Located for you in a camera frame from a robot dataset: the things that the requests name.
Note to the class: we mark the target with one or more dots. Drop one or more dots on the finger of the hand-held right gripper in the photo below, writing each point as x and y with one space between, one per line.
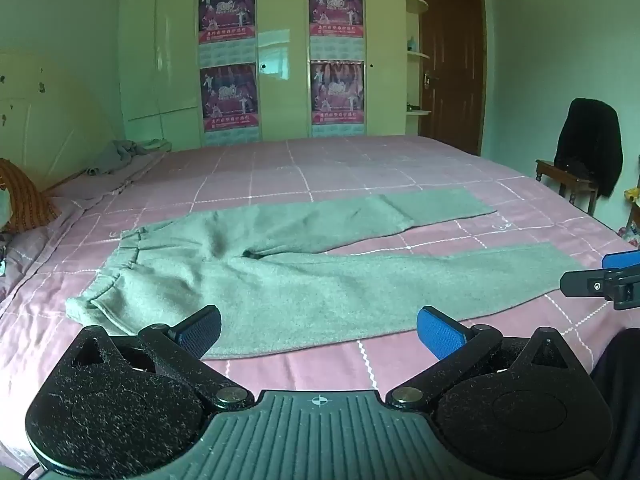
582 284
622 260

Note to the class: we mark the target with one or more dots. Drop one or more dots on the pink wall poster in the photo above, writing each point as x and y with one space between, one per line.
336 92
227 12
335 7
230 97

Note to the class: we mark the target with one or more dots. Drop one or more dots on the crumpled grey cloth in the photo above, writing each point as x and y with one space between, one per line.
120 152

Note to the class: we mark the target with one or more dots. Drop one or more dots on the person's dark clothing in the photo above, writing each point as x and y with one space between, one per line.
620 410

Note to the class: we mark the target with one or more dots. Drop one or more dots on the mauve pillow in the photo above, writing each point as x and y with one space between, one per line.
35 255
115 180

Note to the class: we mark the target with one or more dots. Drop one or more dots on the wooden chair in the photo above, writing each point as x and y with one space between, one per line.
565 177

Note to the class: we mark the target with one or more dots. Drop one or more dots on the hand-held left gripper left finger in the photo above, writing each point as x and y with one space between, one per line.
200 332

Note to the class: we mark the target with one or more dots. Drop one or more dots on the cream corner shelf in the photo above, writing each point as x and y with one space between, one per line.
415 55

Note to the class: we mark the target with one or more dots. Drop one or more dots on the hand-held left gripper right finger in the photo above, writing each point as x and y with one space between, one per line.
440 332

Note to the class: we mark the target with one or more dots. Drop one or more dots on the cream headboard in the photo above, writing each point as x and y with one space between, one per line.
50 120

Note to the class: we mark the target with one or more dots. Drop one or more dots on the grey pants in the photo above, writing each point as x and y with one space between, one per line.
300 290

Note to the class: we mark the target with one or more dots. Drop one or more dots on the cream wardrobe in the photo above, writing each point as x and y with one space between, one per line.
285 50

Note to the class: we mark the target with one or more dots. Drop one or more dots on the bed with pink checked sheet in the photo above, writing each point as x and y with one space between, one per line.
350 170

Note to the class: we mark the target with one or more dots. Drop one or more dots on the black jacket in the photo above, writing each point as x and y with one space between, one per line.
590 140

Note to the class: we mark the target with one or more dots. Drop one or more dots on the yellow item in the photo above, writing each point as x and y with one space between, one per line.
633 195

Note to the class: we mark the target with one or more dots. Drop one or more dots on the orange patterned pillow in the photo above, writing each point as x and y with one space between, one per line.
25 195

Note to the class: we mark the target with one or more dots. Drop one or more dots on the brown wooden door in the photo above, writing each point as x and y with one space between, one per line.
452 65

